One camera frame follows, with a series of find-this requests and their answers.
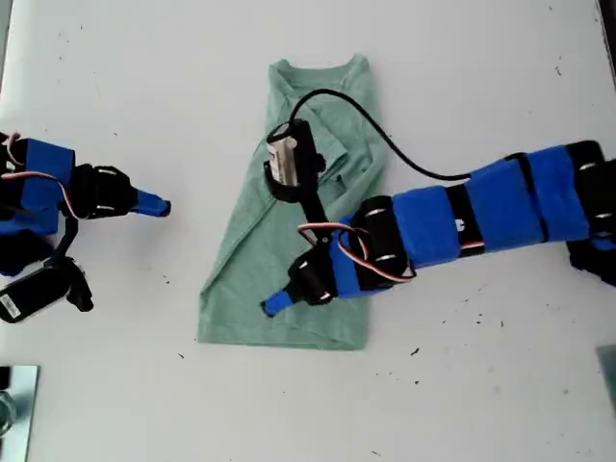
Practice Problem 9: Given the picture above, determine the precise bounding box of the green t-shirt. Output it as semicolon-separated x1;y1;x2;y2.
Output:
196;53;389;351

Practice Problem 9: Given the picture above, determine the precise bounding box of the large steel plate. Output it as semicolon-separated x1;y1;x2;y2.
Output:
0;365;40;462

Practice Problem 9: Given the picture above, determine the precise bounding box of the arm red white wire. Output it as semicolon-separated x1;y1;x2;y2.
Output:
296;221;418;286
0;170;95;222

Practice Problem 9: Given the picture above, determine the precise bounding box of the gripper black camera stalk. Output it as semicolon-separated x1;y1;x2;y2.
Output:
300;190;334;246
49;216;81;266

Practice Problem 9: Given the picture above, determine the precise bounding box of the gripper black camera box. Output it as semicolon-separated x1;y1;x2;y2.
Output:
0;259;95;324
263;119;329;202

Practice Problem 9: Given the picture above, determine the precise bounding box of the camera black cable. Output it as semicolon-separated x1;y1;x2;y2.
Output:
288;89;475;182

